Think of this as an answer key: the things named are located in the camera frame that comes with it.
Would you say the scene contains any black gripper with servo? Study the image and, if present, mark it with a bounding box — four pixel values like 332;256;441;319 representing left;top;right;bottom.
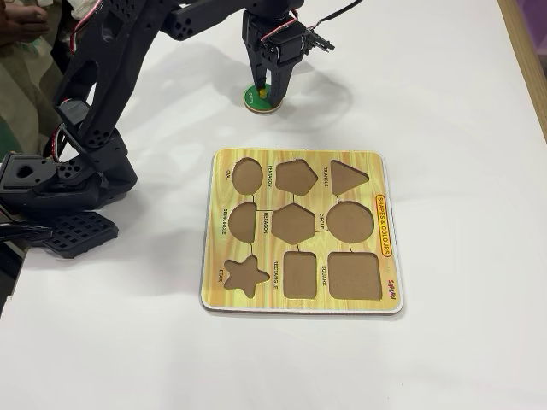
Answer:
242;11;311;107

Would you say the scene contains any green circle piece yellow pin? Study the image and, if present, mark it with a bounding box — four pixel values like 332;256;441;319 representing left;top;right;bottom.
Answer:
242;84;283;115

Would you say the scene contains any black robot base with clamp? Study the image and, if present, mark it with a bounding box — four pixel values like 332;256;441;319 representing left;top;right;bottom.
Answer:
0;151;121;261

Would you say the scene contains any wooden shape puzzle board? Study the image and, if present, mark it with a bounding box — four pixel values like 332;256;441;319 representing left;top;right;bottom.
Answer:
199;147;406;316

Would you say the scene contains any person's bare hand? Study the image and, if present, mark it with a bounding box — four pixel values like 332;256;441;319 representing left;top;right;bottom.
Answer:
0;6;50;46

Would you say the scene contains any white crumpled cloth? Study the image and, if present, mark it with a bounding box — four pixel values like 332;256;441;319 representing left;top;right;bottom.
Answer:
69;0;104;21

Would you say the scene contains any camouflage patterned clothing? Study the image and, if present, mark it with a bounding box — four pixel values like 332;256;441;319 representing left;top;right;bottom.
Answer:
0;40;65;157

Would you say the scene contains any light wooden edge strip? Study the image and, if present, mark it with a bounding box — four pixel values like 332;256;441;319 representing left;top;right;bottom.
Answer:
497;0;547;142

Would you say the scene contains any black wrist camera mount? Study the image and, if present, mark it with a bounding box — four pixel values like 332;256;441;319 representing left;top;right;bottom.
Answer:
303;28;337;55

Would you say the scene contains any black camera cable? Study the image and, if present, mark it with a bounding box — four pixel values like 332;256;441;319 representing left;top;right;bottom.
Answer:
318;0;365;33

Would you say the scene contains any red white servo wire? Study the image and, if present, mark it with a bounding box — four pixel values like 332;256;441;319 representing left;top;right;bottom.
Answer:
42;123;72;161

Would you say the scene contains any black base cable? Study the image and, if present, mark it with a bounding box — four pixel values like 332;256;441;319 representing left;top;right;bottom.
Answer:
0;222;53;243

